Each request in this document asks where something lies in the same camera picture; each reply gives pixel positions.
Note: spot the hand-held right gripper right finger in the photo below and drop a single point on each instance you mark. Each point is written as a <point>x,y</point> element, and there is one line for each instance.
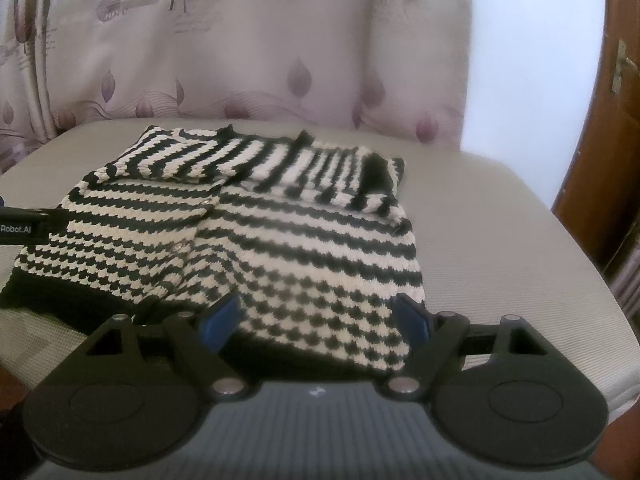
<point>412,317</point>

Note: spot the brown wooden door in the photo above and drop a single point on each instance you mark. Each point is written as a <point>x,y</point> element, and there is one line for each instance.
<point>600,160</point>

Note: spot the pink leaf print curtain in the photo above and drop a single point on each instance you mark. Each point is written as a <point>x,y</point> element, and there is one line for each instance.
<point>250,50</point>

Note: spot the black and white striped sweater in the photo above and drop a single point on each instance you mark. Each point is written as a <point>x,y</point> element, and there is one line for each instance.
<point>300,240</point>

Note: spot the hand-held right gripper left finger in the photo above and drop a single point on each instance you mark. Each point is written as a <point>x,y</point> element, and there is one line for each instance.
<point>222,317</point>

